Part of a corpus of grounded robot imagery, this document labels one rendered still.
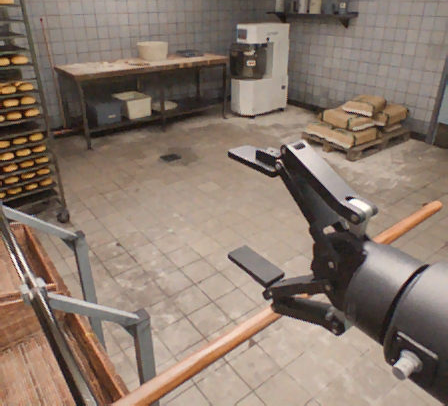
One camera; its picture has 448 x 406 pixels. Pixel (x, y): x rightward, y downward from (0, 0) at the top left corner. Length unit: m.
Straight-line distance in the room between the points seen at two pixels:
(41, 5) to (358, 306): 5.34
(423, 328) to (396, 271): 0.05
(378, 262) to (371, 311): 0.04
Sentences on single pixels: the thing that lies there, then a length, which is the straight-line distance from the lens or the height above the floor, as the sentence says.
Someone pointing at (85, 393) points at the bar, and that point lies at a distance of 0.69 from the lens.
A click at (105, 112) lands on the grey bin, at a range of 5.13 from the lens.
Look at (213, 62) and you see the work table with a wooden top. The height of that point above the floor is 0.86.
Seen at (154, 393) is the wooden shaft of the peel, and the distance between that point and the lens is 0.63.
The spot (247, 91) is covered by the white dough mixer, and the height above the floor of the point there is 0.42.
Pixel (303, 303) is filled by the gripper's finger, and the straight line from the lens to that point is 0.44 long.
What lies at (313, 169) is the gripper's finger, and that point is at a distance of 0.34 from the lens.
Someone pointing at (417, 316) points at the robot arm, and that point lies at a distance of 0.30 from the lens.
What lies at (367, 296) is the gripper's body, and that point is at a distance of 0.32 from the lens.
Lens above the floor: 1.71
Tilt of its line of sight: 26 degrees down
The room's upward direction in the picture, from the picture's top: straight up
